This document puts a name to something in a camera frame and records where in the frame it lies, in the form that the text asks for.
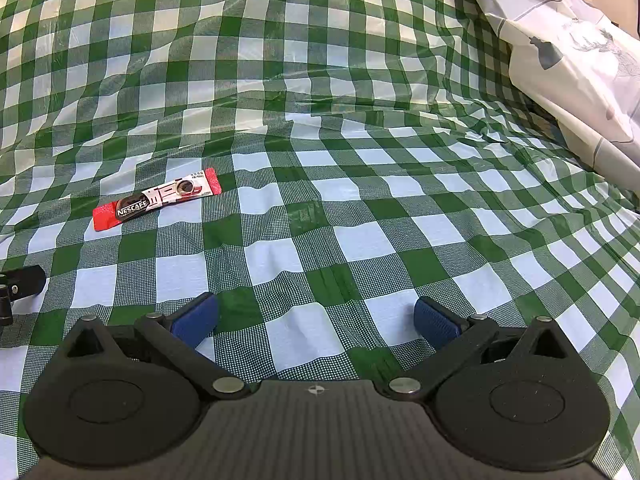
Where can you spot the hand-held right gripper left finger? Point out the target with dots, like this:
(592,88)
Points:
(196,320)

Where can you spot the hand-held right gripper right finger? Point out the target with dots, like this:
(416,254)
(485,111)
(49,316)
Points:
(439,322)

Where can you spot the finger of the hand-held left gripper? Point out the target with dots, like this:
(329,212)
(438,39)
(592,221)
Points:
(25,281)

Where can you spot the red coffee sachet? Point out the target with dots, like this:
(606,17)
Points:
(157,199)

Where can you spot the green checked sofa cover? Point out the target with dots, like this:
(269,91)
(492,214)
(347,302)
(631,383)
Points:
(320,110)

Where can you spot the white printed cloth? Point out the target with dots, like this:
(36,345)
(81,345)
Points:
(575,60)

